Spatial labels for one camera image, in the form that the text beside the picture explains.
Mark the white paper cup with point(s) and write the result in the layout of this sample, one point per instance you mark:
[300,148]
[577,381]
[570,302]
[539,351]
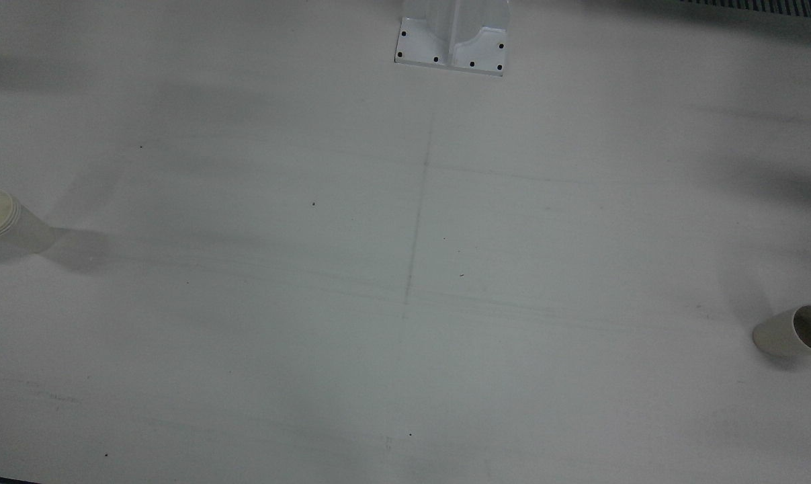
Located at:
[773,333]

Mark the white paper cup ribbed rim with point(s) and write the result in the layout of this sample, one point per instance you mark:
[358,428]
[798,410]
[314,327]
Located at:
[23,232]

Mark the black ribbed floor mat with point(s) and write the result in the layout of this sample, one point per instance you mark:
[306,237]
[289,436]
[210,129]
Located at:
[781,7]

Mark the white metal mount base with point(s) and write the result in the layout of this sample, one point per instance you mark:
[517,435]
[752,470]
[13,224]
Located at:
[422,47]

